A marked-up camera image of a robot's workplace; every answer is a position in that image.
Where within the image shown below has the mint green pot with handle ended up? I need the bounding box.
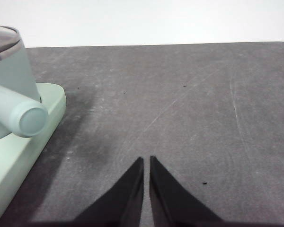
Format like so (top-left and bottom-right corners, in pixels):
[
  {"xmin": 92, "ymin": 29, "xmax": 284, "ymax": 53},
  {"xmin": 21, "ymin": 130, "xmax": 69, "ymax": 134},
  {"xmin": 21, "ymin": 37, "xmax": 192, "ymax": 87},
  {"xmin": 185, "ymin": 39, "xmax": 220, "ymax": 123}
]
[{"xmin": 0, "ymin": 35, "xmax": 49, "ymax": 144}]

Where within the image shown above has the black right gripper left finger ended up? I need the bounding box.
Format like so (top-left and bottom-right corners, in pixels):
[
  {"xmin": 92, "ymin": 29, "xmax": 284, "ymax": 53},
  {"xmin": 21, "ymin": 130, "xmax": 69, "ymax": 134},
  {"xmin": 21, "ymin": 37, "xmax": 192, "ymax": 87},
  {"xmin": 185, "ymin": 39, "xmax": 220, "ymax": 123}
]
[{"xmin": 73, "ymin": 157, "xmax": 144, "ymax": 227}]

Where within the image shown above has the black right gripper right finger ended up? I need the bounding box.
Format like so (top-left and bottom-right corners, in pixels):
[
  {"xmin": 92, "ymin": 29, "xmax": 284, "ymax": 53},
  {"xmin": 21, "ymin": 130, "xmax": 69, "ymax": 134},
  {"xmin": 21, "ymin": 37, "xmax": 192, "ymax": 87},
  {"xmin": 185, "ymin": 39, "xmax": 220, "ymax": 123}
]
[{"xmin": 149, "ymin": 155, "xmax": 228, "ymax": 227}]

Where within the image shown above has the glass pot lid green knob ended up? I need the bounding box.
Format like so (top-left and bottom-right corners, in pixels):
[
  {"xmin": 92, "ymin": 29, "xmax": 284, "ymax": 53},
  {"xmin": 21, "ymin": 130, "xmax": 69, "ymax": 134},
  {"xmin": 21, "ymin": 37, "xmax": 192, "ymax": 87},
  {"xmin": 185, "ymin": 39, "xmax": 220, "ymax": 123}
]
[{"xmin": 0, "ymin": 25, "xmax": 22, "ymax": 64}]

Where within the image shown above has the mint green breakfast machine base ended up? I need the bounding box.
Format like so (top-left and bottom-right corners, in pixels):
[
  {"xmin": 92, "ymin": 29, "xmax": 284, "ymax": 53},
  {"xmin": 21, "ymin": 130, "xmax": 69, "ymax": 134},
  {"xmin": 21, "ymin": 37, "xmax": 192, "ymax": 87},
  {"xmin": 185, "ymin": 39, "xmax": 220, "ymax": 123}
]
[{"xmin": 0, "ymin": 82, "xmax": 67, "ymax": 223}]

